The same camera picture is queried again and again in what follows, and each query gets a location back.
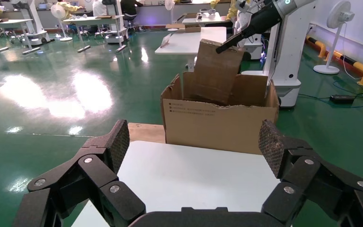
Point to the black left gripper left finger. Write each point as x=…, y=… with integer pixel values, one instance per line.
x=75, y=188

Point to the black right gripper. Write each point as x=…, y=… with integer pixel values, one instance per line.
x=264, y=20

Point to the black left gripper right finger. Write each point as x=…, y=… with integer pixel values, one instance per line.
x=313, y=188

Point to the small brown cardboard box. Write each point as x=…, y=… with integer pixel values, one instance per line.
x=216, y=75

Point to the flat brown cardboard box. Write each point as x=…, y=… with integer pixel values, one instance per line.
x=192, y=28

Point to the large brown cardboard box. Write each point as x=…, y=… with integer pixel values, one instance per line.
x=219, y=131

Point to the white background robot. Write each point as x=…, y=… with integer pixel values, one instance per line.
x=253, y=44
x=36, y=22

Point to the white background table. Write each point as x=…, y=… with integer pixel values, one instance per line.
x=200, y=20

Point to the white headset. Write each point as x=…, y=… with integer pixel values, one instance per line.
x=206, y=12

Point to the white robot body column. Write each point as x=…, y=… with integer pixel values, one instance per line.
x=289, y=56

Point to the clear acrylic sign stand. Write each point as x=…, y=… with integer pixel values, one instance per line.
x=165, y=40

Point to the white standing fan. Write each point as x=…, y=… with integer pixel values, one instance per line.
x=57, y=11
x=169, y=3
x=325, y=69

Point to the brown wooden board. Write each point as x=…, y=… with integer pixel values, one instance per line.
x=147, y=133

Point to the black power adapter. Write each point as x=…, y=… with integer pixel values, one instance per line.
x=341, y=99

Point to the person in black shirt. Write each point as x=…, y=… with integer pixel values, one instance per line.
x=129, y=6

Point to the person in white shirt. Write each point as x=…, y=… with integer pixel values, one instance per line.
x=99, y=7

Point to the white long-leg table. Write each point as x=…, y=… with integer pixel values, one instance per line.
x=6, y=22
x=90, y=20

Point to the white pedestal table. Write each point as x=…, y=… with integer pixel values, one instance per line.
x=181, y=42

